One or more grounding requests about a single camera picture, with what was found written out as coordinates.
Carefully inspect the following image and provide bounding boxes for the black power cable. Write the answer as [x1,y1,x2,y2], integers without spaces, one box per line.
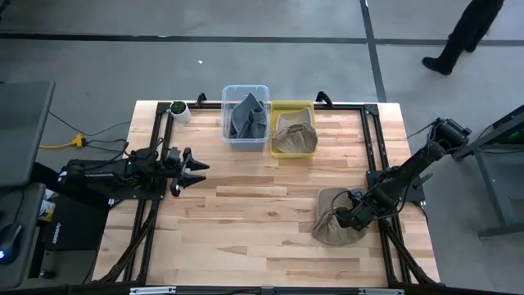
[48,110,133,157]

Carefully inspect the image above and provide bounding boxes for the beige cap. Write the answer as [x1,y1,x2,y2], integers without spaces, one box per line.
[309,187,369,247]
[272,107,319,155]

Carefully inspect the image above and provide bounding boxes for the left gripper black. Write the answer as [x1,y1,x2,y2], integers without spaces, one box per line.
[162,147,210,197]

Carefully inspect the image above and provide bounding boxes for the yellow power plug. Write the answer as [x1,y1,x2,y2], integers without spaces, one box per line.
[38,134,87,150]

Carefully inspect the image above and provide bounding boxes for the yellow plastic bin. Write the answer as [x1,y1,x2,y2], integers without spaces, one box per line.
[269,100,318,160]

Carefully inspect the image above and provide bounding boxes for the white pot with green plant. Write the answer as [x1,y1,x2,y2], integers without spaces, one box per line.
[169,100,192,125]

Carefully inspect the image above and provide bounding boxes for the yellow and white package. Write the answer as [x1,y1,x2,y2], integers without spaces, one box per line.
[38,198,56,223]

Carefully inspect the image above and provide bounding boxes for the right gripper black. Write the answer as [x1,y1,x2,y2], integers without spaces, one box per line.
[335,196,376,232]

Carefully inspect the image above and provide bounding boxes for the clear plastic bin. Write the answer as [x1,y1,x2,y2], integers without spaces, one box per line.
[220,84,271,152]

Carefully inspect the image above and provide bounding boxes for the black bag with white print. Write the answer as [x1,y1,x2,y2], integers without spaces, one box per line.
[44,195,111,252]

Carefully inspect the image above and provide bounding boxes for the black metal desk frame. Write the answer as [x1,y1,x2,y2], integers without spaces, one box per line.
[452,104,524,239]

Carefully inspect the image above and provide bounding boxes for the person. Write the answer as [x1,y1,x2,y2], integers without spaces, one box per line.
[421,0,505,77]

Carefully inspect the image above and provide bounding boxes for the dark grey flat panel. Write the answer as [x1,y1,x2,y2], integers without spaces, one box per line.
[0,79,56,188]

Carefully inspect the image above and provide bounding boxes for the silver aluminium bracket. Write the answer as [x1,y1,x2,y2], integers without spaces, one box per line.
[358,288,404,295]
[129,286,177,295]

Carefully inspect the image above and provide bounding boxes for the blue-grey cap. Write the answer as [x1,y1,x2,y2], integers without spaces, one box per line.
[235,93,269,139]

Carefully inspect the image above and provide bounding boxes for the black computer mouse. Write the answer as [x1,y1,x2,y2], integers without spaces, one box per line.
[0,223,24,266]

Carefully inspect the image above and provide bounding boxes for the dark grey operator desk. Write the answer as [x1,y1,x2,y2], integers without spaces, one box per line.
[0,182,47,290]

